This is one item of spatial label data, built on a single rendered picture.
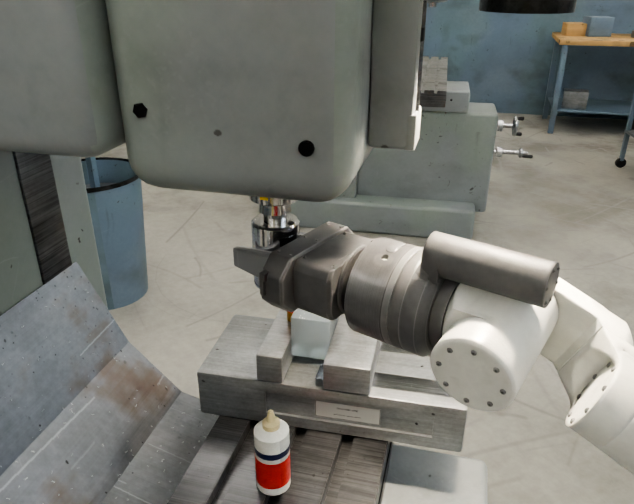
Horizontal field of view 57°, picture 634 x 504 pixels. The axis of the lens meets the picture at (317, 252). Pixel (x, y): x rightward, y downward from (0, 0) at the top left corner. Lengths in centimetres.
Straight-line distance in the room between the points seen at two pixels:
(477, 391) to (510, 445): 178
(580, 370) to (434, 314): 13
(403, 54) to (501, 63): 658
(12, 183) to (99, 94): 36
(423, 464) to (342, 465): 15
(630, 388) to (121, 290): 266
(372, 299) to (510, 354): 12
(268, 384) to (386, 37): 47
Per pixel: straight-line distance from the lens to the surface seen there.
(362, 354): 76
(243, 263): 58
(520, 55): 705
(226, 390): 81
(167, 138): 47
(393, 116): 49
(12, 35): 50
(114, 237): 282
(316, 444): 79
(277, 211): 55
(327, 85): 42
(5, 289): 84
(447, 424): 77
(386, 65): 49
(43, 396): 84
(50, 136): 50
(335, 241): 55
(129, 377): 93
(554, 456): 224
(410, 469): 88
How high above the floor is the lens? 148
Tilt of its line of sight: 26 degrees down
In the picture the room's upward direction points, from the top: straight up
